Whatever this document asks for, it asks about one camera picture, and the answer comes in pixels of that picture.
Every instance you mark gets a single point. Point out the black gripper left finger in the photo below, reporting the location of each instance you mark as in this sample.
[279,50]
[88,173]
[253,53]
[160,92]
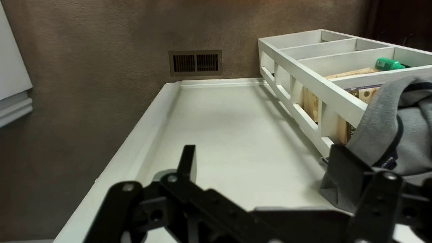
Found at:
[180,207]

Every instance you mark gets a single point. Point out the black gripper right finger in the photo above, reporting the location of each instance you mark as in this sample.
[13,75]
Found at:
[383,207]

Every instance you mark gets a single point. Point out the grey cloth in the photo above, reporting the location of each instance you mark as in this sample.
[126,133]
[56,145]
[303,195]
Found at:
[414,130]

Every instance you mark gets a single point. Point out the light wooden block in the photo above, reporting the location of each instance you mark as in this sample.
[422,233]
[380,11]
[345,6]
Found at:
[368,95]
[345,130]
[311,104]

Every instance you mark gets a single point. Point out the light wooden plank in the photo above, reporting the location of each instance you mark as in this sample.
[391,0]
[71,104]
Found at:
[353,73]

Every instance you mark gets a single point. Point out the green cylindrical object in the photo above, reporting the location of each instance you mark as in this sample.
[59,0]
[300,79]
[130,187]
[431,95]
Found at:
[389,64]

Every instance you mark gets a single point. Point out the brown floor vent grille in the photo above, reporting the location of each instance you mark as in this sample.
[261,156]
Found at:
[196,63]

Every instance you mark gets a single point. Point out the white moulded trim panel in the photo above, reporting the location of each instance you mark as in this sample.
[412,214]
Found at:
[14,76]

